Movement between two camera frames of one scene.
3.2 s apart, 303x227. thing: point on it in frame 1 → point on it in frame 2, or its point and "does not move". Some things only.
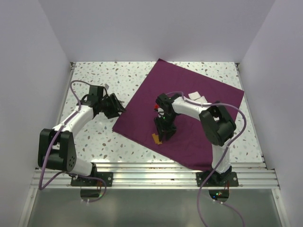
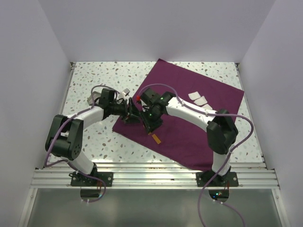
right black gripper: x=170 y=130 → x=150 y=126
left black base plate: x=107 y=176 does not move
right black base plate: x=216 y=179 does not move
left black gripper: x=113 y=112 → x=129 y=118
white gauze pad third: x=202 y=100 does not move
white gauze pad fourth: x=194 y=95 does not move
